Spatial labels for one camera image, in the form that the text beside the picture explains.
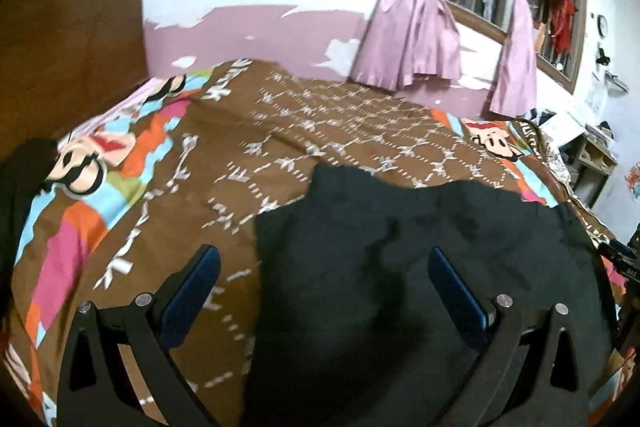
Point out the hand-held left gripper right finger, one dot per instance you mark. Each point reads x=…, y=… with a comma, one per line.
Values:
x=457, y=297

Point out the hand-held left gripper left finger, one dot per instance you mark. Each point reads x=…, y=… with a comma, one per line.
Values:
x=192, y=297

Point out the black hooded jacket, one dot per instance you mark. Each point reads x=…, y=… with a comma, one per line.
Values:
x=400, y=257

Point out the wooden side shelf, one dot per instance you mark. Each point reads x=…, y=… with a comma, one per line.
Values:
x=595, y=152

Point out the brown printed blanket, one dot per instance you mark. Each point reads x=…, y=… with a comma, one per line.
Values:
x=225, y=132

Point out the dark cloth pile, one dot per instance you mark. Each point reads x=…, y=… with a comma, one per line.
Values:
x=25, y=187

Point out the red hanging cloth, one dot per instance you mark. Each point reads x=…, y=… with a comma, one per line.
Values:
x=562, y=22

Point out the wooden headboard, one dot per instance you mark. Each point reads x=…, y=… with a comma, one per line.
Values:
x=70, y=47

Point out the colourful wall sticker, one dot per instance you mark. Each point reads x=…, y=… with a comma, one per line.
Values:
x=633, y=179

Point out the small wall shelf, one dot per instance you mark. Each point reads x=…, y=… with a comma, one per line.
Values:
x=617, y=83

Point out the round wall clock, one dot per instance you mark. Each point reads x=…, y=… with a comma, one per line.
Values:
x=603, y=26

